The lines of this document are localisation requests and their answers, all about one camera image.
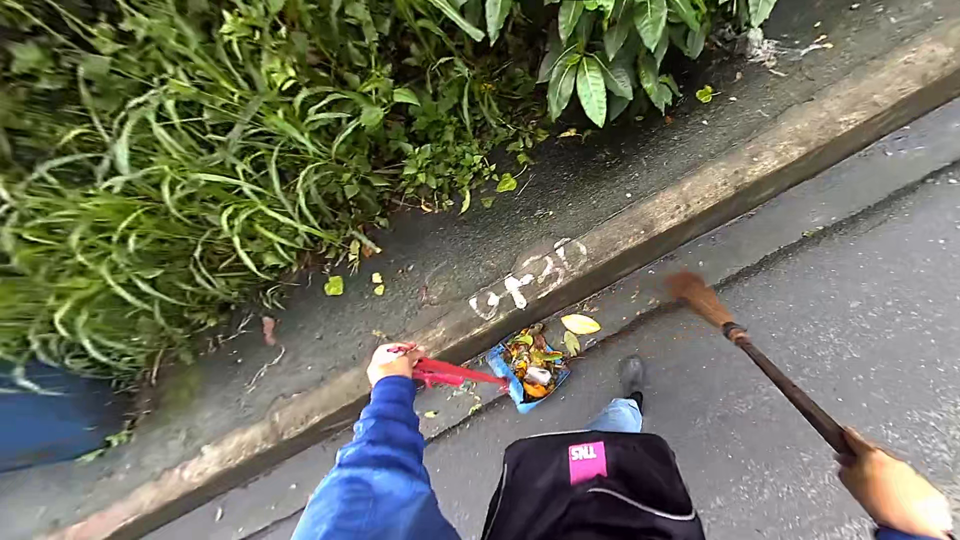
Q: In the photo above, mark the broad-leaved green bush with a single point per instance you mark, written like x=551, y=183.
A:
x=591, y=82

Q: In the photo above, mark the person's left forearm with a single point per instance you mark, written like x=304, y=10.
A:
x=382, y=465

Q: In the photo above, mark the person's right fingers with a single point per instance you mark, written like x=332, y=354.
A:
x=858, y=450

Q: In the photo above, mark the person's left hand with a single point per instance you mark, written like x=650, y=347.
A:
x=386, y=365

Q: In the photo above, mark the pile of leaves and litter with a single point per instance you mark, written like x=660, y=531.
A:
x=537, y=361

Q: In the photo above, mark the bright green leaf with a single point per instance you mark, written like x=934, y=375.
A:
x=334, y=286

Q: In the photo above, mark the person's left fingers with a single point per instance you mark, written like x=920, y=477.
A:
x=405, y=351

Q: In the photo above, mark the black bag with pink label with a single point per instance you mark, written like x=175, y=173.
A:
x=585, y=502

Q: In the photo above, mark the large blue object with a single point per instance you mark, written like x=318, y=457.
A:
x=52, y=420

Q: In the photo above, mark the bright lime leaf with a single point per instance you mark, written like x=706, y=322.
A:
x=704, y=94

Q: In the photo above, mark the person's legs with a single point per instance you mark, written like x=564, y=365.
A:
x=619, y=415

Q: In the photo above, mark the reddish brown leaf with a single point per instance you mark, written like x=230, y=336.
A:
x=268, y=330

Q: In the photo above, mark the yellowish green leaf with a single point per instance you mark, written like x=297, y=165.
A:
x=571, y=343

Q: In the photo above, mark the yellow oval leaf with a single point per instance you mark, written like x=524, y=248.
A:
x=580, y=324

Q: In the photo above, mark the person's right hand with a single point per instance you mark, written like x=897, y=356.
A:
x=889, y=484

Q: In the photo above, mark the long grass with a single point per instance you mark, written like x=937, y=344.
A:
x=187, y=180

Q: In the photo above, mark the person's right forearm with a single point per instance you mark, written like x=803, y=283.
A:
x=900, y=534

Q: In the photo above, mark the concrete curb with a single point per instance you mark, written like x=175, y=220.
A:
x=675, y=202

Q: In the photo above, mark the brown broom with wooden stick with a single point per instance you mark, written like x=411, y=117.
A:
x=787, y=386

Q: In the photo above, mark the heart-shaped green leaf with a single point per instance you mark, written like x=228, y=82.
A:
x=506, y=183

